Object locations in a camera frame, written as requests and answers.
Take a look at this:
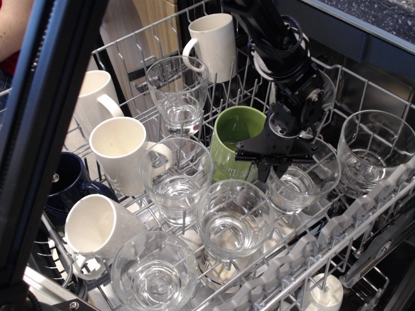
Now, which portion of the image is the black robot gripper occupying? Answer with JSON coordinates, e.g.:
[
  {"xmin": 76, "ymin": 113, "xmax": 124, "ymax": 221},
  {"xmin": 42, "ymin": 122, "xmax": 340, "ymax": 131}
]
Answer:
[{"xmin": 235, "ymin": 103, "xmax": 316, "ymax": 183}]

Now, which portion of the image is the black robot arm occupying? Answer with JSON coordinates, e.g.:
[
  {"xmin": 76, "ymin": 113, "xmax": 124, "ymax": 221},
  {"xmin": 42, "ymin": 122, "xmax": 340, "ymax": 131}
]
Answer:
[{"xmin": 220, "ymin": 1, "xmax": 325, "ymax": 182}]

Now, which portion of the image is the green ceramic mug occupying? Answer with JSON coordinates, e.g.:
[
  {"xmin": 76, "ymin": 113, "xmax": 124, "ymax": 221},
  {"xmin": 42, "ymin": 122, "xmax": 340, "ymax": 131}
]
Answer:
[{"xmin": 209, "ymin": 106, "xmax": 266, "ymax": 182}]

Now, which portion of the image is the clear glass behind gripper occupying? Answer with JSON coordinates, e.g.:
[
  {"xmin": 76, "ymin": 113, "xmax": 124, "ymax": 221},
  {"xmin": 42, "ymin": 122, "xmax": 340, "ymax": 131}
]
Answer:
[{"xmin": 269, "ymin": 70, "xmax": 336, "ymax": 130}]

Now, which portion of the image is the grey plastic tine holder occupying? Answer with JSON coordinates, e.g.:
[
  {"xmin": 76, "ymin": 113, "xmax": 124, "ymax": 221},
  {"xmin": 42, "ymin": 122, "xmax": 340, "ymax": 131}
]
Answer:
[{"xmin": 214, "ymin": 159, "xmax": 414, "ymax": 310}]

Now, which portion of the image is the tall clear glass back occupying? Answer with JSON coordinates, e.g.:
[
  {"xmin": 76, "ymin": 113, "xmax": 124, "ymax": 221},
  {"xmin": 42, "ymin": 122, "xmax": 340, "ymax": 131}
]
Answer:
[{"xmin": 146, "ymin": 56, "xmax": 209, "ymax": 136}]

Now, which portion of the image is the white rack wheel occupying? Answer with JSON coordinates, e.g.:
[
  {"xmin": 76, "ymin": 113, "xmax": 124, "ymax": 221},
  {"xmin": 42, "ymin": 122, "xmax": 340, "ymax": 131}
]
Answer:
[{"xmin": 304, "ymin": 273, "xmax": 344, "ymax": 311}]

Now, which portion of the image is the white mug back centre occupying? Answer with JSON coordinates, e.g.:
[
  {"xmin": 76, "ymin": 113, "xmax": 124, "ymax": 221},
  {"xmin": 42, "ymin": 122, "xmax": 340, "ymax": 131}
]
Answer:
[{"xmin": 182, "ymin": 13, "xmax": 237, "ymax": 83}]

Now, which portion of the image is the white mug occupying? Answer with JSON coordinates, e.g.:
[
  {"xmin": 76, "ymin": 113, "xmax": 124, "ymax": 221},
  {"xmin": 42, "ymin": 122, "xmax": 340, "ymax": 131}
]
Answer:
[
  {"xmin": 74, "ymin": 70, "xmax": 124, "ymax": 139},
  {"xmin": 182, "ymin": 13, "xmax": 237, "ymax": 83},
  {"xmin": 64, "ymin": 194, "xmax": 147, "ymax": 281},
  {"xmin": 89, "ymin": 117, "xmax": 172, "ymax": 196}
]

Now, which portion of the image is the white mug middle left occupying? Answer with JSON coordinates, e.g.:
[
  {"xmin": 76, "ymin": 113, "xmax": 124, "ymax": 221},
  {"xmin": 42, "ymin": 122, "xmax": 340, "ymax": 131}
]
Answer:
[{"xmin": 89, "ymin": 117, "xmax": 172, "ymax": 196}]

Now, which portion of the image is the clear glass front bottom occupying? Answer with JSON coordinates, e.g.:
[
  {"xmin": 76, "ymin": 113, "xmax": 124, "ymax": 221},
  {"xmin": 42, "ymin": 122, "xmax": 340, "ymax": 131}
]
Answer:
[{"xmin": 111, "ymin": 231, "xmax": 198, "ymax": 310}]

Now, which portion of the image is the white mug back left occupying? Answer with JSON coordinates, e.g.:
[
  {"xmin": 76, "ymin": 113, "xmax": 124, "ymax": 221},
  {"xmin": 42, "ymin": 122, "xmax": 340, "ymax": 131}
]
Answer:
[{"xmin": 74, "ymin": 70, "xmax": 124, "ymax": 139}]

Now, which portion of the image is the white mug front left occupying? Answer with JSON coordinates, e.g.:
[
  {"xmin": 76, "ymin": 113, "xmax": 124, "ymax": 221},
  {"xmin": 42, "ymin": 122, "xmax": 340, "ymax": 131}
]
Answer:
[{"xmin": 64, "ymin": 194, "xmax": 147, "ymax": 281}]

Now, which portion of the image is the dark blue mug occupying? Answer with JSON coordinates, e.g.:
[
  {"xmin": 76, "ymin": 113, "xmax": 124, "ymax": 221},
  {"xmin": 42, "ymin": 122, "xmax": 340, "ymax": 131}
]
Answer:
[{"xmin": 44, "ymin": 152, "xmax": 117, "ymax": 228}]

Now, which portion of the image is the person in red shirt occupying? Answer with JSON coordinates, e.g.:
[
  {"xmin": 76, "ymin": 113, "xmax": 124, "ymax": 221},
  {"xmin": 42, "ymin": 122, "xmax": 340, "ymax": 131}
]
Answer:
[{"xmin": 0, "ymin": 0, "xmax": 34, "ymax": 92}]

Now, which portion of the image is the metal wire dishwasher rack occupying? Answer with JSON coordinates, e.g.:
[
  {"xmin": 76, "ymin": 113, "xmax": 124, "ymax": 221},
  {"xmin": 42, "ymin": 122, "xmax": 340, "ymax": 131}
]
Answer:
[{"xmin": 0, "ymin": 0, "xmax": 415, "ymax": 311}]

